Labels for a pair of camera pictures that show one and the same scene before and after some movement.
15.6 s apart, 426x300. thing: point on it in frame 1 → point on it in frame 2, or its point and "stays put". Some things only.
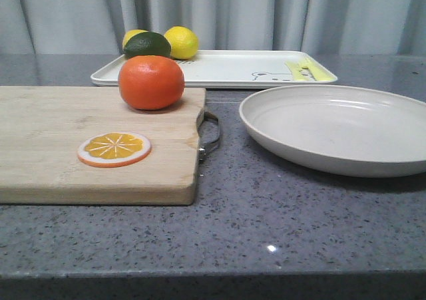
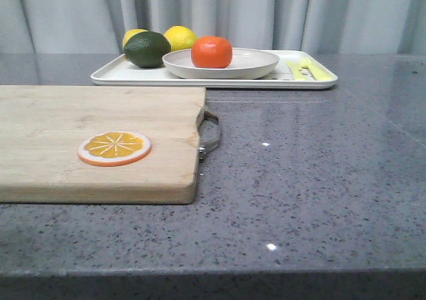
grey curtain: (335, 17) stays put
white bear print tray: (236, 68) stays put
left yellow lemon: (130, 34) stays put
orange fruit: (150, 82) → (212, 52)
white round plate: (342, 129) → (245, 64)
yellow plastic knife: (299, 71) stays put
